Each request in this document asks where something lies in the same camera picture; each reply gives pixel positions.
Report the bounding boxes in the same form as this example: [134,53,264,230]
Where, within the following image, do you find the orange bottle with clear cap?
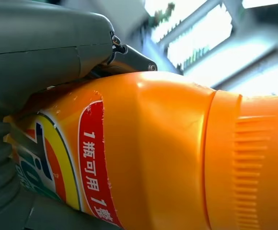
[3,71,278,230]

